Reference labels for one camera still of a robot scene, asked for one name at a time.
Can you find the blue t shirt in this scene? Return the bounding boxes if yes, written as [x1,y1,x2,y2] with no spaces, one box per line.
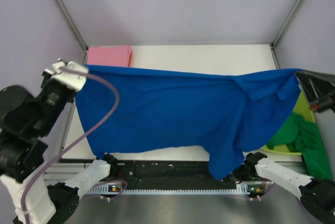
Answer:
[87,65,300,180]

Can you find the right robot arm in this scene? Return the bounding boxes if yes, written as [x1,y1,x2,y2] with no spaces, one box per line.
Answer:
[232,70,334,223]

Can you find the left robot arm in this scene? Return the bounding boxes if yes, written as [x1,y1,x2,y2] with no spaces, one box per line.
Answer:
[1,60,119,223]

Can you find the lime green plastic basket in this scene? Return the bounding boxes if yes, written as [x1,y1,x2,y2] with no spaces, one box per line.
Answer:
[261,92,315,155]

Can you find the green t shirt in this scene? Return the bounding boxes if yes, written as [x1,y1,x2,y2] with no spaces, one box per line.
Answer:
[267,122,333,180]

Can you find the pink folded t shirt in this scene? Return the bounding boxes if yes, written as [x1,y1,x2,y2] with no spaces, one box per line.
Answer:
[87,46,132,67]

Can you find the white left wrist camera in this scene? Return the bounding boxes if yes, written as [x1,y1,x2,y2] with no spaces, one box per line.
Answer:
[42,59,88,92]

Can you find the aluminium front rail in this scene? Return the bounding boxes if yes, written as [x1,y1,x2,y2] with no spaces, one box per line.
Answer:
[44,162,307,183]

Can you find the aluminium enclosure frame left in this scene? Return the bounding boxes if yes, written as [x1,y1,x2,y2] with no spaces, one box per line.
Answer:
[54,0,87,51]

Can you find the aluminium enclosure frame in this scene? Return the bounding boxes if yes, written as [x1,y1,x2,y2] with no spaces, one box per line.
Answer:
[270,0,305,69]
[54,0,87,51]

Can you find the aluminium enclosure frame right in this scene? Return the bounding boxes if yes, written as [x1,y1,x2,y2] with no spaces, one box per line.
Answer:
[270,0,305,69]

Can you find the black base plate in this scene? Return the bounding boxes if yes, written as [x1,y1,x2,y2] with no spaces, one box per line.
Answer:
[88,159,277,183]

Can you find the grey slotted cable duct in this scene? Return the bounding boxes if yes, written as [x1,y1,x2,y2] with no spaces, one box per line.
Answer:
[86,184,250,195]

